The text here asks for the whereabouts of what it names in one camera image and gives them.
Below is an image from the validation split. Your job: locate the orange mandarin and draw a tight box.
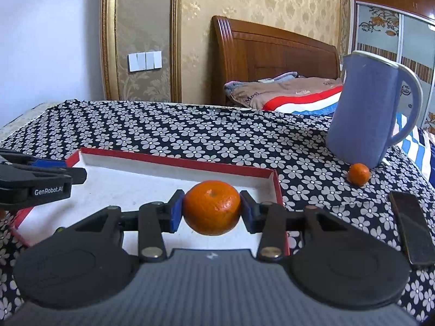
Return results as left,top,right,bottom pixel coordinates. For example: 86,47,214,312
182,180,241,236

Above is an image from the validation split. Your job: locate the red white shallow box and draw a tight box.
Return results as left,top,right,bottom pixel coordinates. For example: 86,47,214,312
9,148,282,246

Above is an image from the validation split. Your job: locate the black white floral tablecloth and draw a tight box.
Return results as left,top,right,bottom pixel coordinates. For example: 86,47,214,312
0,99,435,323

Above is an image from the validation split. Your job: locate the small orange kumquat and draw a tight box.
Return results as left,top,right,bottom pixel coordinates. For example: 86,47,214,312
347,163,371,187

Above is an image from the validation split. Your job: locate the striped folded blanket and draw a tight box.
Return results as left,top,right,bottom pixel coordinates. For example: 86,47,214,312
224,71,343,115

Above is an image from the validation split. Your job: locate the blue plastic pitcher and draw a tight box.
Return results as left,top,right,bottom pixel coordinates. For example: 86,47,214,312
326,50,423,168

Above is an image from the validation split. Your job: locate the black smartphone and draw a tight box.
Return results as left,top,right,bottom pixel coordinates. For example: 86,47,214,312
389,191,434,268

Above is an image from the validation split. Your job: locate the wooden bed headboard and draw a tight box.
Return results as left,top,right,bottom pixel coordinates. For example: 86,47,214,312
210,15,340,105

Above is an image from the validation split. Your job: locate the glass sliding wardrobe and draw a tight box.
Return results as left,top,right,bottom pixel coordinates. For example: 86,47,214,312
353,0,434,134

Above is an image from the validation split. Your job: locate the gold wall moulding frame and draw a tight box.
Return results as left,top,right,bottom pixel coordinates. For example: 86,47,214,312
100,0,182,102

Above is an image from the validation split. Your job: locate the white wall switch panel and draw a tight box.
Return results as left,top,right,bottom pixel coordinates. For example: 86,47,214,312
128,51,162,72

